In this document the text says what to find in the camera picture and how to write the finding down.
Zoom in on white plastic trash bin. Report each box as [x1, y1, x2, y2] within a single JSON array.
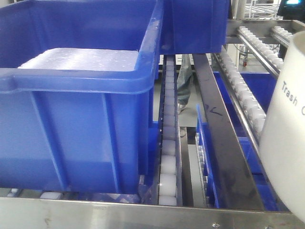
[[259, 31, 305, 221]]

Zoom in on large blue crate front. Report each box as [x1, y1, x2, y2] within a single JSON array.
[[0, 0, 163, 194]]

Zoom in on white roller track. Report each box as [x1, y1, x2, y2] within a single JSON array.
[[213, 48, 266, 153], [237, 26, 284, 79], [158, 55, 183, 207]]

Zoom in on person legs in jeans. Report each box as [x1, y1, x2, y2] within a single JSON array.
[[177, 54, 193, 114]]

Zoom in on blue crate lower layer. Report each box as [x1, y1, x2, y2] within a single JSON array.
[[195, 71, 290, 212]]

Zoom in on white roller track far right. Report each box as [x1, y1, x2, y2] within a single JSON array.
[[237, 26, 284, 79]]

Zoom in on steel front shelf beam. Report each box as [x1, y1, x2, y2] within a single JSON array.
[[0, 197, 305, 229]]

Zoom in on blue crate rear middle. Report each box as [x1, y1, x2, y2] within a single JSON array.
[[160, 0, 231, 55]]

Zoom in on white roller track centre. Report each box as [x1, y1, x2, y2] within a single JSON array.
[[158, 55, 183, 207]]

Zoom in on dark steel divider rail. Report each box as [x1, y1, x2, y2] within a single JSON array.
[[193, 54, 264, 210]]

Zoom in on white foam sheet in crate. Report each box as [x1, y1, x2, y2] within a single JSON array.
[[19, 48, 138, 72]]

